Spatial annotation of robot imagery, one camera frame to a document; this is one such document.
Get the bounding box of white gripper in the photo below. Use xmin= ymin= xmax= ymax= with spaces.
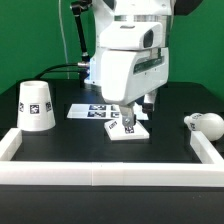
xmin=101 ymin=48 xmax=169 ymax=132

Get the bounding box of white lamp base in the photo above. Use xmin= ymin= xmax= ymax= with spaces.
xmin=104 ymin=120 xmax=149 ymax=141

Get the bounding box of white lamp bulb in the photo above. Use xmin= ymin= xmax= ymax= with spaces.
xmin=184 ymin=113 xmax=224 ymax=141

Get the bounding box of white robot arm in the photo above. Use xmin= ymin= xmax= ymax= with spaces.
xmin=87 ymin=0 xmax=203 ymax=130

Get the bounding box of white lamp shade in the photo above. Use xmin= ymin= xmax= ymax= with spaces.
xmin=17 ymin=80 xmax=55 ymax=132

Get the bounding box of white marker sheet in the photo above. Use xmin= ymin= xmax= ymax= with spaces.
xmin=66 ymin=103 xmax=149 ymax=121

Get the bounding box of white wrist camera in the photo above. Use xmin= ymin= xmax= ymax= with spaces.
xmin=99 ymin=22 xmax=163 ymax=51

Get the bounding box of white U-shaped frame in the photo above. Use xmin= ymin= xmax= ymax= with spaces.
xmin=0 ymin=128 xmax=224 ymax=187

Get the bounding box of black cable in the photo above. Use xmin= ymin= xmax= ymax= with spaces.
xmin=34 ymin=62 xmax=91 ymax=80

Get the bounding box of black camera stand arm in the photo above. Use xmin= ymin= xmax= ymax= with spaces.
xmin=70 ymin=0 xmax=92 ymax=81

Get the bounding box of white cable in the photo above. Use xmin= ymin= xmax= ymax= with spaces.
xmin=58 ymin=0 xmax=71 ymax=80

